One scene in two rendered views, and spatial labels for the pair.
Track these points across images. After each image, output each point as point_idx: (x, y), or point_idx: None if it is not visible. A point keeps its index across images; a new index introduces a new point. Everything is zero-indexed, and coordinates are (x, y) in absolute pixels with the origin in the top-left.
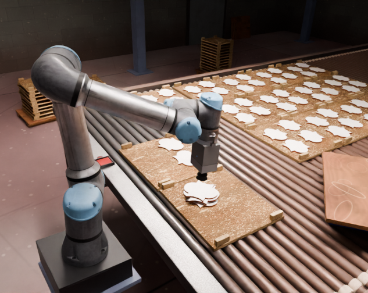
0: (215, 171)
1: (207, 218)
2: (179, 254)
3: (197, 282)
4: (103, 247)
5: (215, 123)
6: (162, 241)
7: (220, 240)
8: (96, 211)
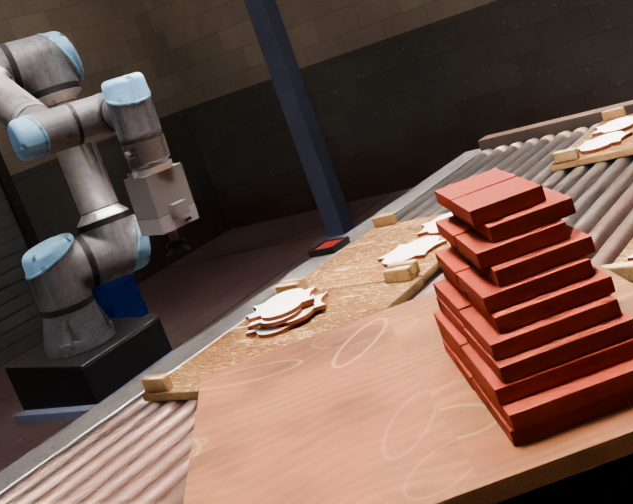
0: (392, 280)
1: (222, 353)
2: (129, 389)
3: (70, 427)
4: (76, 340)
5: (122, 132)
6: (153, 368)
7: (146, 380)
8: (38, 270)
